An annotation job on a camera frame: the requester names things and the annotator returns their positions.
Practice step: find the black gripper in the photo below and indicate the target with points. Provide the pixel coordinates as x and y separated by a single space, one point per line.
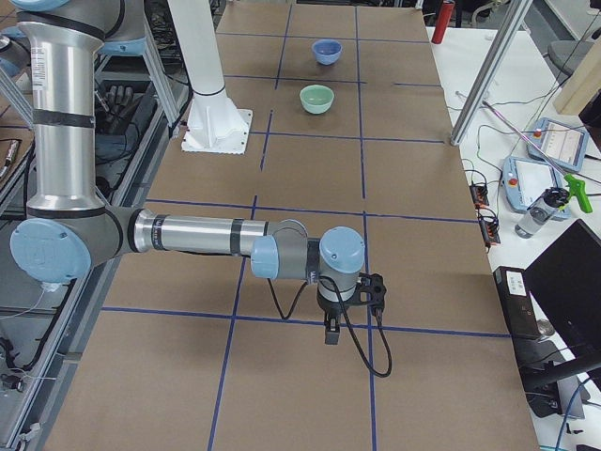
330 310

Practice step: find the blue bowl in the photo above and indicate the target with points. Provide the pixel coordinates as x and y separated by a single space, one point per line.
327 51

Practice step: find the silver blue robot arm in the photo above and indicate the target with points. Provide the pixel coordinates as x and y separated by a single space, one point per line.
69 230

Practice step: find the green bowl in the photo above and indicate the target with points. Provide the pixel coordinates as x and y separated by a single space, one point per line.
316 99

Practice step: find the black computer box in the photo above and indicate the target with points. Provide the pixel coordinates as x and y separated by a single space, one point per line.
516 303

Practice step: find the lower orange black connector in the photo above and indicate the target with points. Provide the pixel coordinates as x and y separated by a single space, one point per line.
489 226

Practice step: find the orange black connector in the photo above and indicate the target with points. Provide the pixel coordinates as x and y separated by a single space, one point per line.
489 226
479 195

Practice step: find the upper orange black connector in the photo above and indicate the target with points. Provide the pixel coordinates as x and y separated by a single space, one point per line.
479 195

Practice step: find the black monitor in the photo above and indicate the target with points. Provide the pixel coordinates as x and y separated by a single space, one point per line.
565 282

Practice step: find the lower teach pendant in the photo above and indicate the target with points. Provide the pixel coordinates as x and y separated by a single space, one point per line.
523 180

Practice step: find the teach pendant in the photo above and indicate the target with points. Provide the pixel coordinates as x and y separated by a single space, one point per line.
565 144
523 180

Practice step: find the clear spray bottle green trigger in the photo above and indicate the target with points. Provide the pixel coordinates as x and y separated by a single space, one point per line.
549 203

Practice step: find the metal rod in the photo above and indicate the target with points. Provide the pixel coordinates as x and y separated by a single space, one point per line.
524 137

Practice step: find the upper teach pendant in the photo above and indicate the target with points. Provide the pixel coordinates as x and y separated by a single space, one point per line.
565 144

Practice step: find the red cylinder bottle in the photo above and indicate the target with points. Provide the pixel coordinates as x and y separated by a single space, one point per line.
444 16

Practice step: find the wooden board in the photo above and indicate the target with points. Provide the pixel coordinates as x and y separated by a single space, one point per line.
579 89

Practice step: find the grey office chair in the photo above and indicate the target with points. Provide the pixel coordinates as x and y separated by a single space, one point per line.
566 55

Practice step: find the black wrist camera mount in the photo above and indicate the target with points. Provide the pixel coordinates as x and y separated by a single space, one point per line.
370 291

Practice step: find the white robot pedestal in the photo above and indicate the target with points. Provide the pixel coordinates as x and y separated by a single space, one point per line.
214 124

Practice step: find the aluminium frame post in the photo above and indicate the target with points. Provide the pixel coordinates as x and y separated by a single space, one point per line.
500 45

